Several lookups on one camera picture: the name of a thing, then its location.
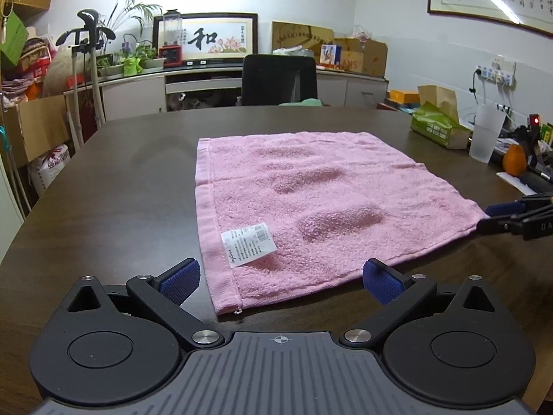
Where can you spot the green tissue pack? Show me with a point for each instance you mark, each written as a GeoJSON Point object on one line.
{"type": "Point", "coordinates": [432, 125]}

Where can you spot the white paper sheet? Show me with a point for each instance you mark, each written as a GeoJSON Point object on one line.
{"type": "Point", "coordinates": [512, 181]}

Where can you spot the green seat cushion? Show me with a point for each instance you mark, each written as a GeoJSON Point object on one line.
{"type": "Point", "coordinates": [302, 103]}

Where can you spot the large brown cardboard box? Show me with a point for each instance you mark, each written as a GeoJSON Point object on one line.
{"type": "Point", "coordinates": [39, 125]}

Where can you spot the orange fruit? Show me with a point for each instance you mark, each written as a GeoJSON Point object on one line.
{"type": "Point", "coordinates": [514, 162]}

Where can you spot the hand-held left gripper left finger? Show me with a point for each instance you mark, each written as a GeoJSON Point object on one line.
{"type": "Point", "coordinates": [181, 279]}

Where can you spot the potted palm plant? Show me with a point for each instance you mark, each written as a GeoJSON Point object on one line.
{"type": "Point", "coordinates": [111, 70]}

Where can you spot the garment steamer stand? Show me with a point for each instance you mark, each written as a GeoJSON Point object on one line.
{"type": "Point", "coordinates": [88, 19]}

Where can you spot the pile of white bags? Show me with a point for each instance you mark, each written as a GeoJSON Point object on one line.
{"type": "Point", "coordinates": [198, 100]}

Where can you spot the white metal cabinet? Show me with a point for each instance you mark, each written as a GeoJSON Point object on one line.
{"type": "Point", "coordinates": [6, 207]}

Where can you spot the framed calligraphy lotus picture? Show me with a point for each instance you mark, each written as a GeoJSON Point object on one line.
{"type": "Point", "coordinates": [216, 36]}

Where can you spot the hanging tassel ornament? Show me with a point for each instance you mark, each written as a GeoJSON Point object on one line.
{"type": "Point", "coordinates": [5, 13]}

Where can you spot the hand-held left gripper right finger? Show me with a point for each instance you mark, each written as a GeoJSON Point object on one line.
{"type": "Point", "coordinates": [382, 283]}

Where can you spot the green plastic bag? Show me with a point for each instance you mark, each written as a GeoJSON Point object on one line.
{"type": "Point", "coordinates": [131, 67]}

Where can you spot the black office chair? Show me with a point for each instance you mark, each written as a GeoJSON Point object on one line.
{"type": "Point", "coordinates": [276, 80]}

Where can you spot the white wall power strip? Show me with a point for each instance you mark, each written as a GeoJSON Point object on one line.
{"type": "Point", "coordinates": [497, 73]}

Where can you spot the pink patterned cloth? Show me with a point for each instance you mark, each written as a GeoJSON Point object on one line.
{"type": "Point", "coordinates": [13, 90]}

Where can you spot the small potted green plant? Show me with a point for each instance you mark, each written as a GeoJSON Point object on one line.
{"type": "Point", "coordinates": [153, 62]}

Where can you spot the red blender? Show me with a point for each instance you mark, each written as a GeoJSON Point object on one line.
{"type": "Point", "coordinates": [170, 54]}

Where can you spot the metal pole teal clip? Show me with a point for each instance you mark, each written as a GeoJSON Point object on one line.
{"type": "Point", "coordinates": [11, 168]}

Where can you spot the green cardboard box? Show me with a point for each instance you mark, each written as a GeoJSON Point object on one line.
{"type": "Point", "coordinates": [13, 39]}

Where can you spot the orange flat box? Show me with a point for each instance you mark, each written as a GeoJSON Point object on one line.
{"type": "Point", "coordinates": [404, 97]}

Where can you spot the white plastic bag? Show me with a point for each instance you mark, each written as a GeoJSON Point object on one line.
{"type": "Point", "coordinates": [293, 51]}

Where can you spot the pink towel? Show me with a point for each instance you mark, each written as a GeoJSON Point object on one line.
{"type": "Point", "coordinates": [337, 207]}

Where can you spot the red box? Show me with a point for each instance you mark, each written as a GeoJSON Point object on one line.
{"type": "Point", "coordinates": [41, 68]}

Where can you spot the white printed sack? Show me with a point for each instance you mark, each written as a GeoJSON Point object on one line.
{"type": "Point", "coordinates": [52, 164]}

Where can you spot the open printed cardboard box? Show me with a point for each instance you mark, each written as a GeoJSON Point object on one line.
{"type": "Point", "coordinates": [371, 58]}

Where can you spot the beige sack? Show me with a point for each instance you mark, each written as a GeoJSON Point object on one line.
{"type": "Point", "coordinates": [58, 78]}

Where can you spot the clear plastic bag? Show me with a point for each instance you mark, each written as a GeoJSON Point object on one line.
{"type": "Point", "coordinates": [362, 33]}

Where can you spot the black device red light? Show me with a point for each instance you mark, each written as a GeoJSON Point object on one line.
{"type": "Point", "coordinates": [535, 125]}

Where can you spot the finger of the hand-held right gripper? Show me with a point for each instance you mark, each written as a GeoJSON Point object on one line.
{"type": "Point", "coordinates": [497, 224]}
{"type": "Point", "coordinates": [503, 209]}

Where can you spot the small illustrated box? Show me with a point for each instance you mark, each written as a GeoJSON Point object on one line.
{"type": "Point", "coordinates": [329, 55]}

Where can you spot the translucent plastic cup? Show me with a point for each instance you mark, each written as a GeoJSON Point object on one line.
{"type": "Point", "coordinates": [486, 138]}

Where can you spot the white sideboard counter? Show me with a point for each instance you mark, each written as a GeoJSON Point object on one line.
{"type": "Point", "coordinates": [129, 95]}

